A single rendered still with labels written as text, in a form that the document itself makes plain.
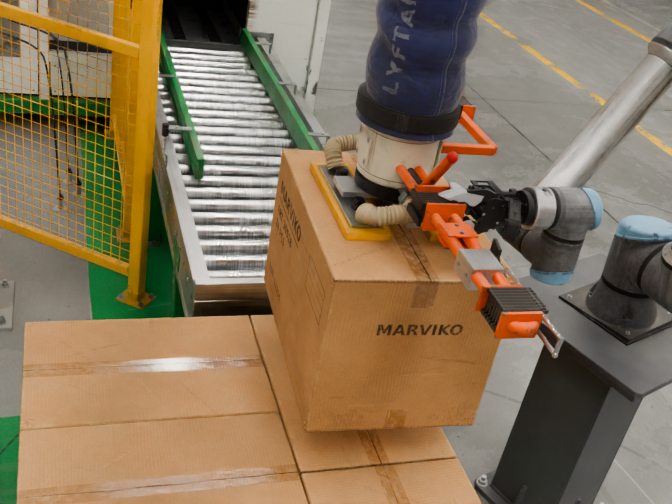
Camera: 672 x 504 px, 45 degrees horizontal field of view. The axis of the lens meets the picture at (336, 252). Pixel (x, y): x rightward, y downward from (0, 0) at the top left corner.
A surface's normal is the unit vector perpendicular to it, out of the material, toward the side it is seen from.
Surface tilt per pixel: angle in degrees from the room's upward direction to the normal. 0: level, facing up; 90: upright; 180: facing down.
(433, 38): 70
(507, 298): 0
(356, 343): 90
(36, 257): 0
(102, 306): 0
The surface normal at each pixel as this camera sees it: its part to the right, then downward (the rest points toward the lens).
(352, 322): 0.22, 0.53
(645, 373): 0.17, -0.85
